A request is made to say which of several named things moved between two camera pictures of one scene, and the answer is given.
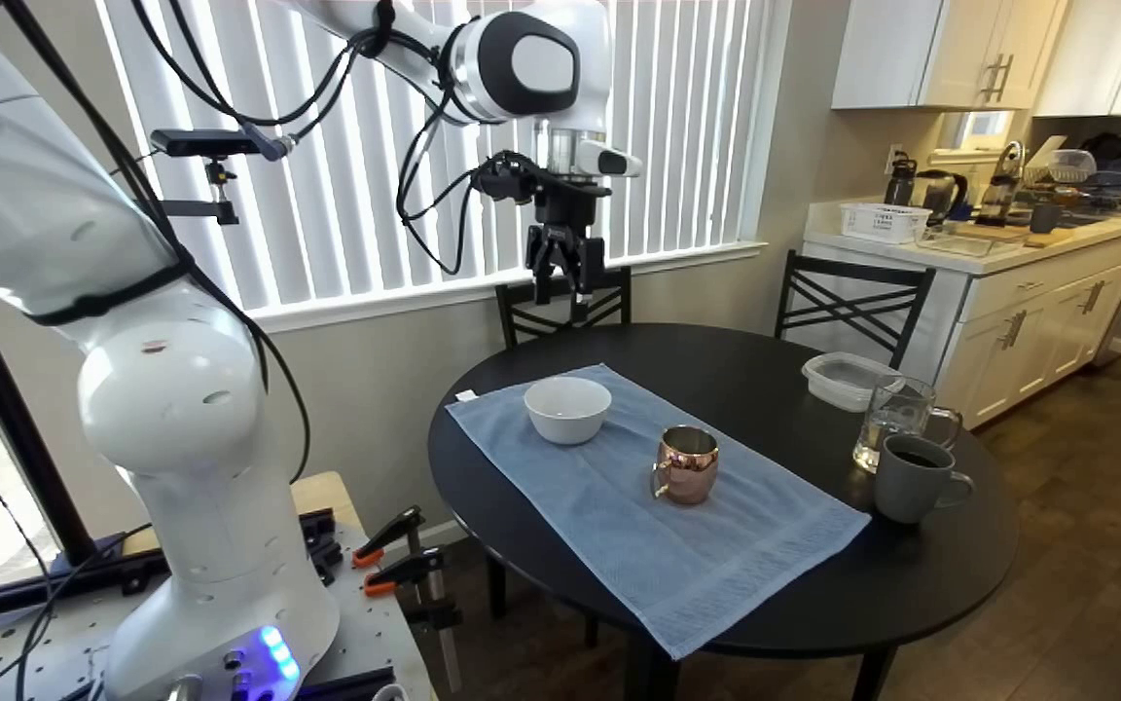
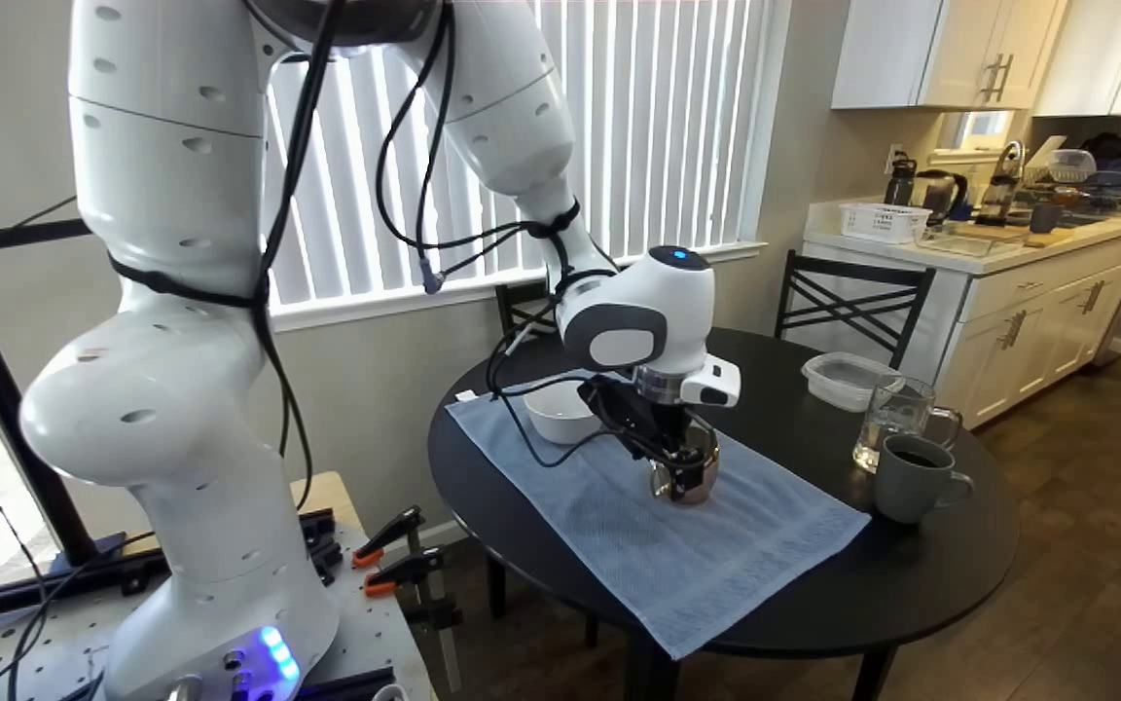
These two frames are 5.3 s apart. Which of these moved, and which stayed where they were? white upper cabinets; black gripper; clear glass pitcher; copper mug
Moved: black gripper
Stayed: copper mug; clear glass pitcher; white upper cabinets
